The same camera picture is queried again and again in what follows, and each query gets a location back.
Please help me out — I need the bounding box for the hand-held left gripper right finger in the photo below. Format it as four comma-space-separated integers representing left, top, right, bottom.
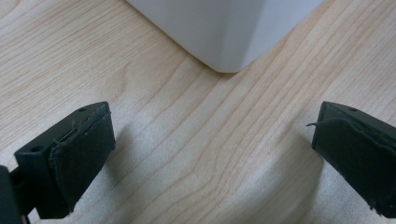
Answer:
306, 101, 396, 219

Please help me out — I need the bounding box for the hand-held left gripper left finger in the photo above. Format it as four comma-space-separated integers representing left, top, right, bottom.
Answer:
13, 101, 117, 220

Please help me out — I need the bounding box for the white plastic container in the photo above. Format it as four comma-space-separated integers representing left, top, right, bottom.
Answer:
125, 0, 326, 74

